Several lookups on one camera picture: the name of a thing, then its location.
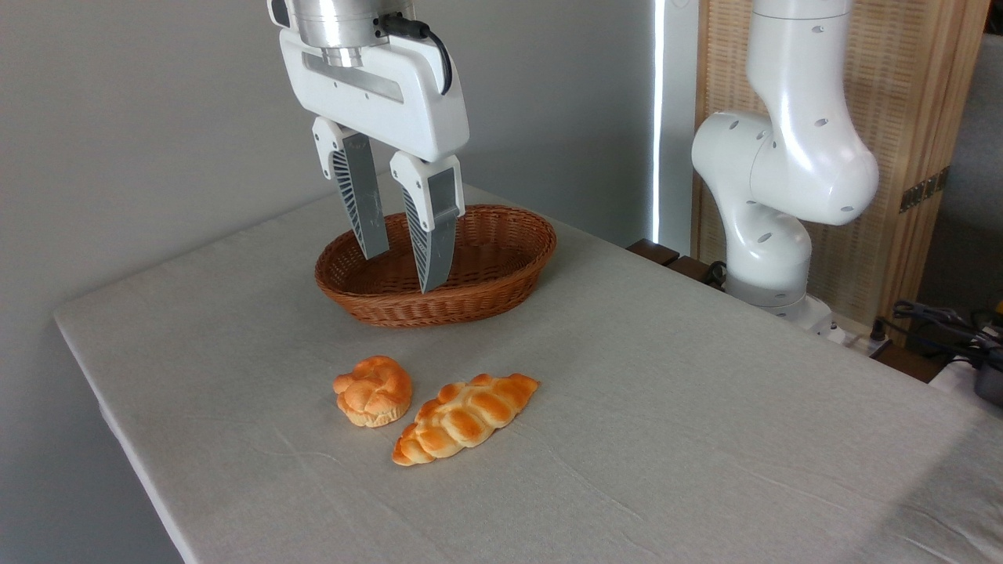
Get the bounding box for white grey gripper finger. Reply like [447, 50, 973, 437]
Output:
[312, 117, 391, 262]
[389, 150, 466, 295]

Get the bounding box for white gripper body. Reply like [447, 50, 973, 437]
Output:
[279, 29, 471, 164]

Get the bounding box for round knotted bread roll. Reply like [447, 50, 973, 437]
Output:
[332, 355, 414, 428]

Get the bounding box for brown wicker oval basket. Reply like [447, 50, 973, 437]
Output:
[314, 204, 558, 328]

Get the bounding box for long braided bread loaf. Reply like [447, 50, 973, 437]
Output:
[391, 373, 541, 468]

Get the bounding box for dark brown wooden board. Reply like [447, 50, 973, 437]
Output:
[626, 238, 726, 292]

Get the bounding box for vertical white light strip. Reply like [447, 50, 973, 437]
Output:
[652, 0, 666, 244]

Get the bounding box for light grey tablecloth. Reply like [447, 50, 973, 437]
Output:
[53, 164, 1003, 564]

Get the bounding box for white power strip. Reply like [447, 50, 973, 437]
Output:
[829, 320, 894, 357]

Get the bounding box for metal screen hinge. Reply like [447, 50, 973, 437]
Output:
[899, 165, 951, 214]

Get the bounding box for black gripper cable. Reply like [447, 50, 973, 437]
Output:
[379, 13, 454, 97]

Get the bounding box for black cable bundle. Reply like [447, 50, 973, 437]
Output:
[870, 300, 1003, 371]

